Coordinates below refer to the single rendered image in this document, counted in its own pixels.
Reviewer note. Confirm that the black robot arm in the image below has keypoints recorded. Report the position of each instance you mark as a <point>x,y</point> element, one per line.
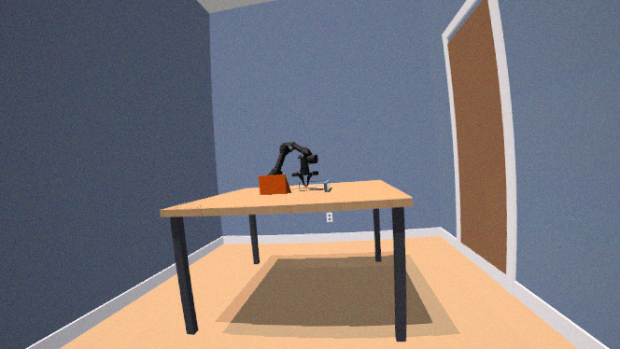
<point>285,150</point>

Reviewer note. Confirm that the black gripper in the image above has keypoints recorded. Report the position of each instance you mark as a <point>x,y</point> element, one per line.
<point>305,170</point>

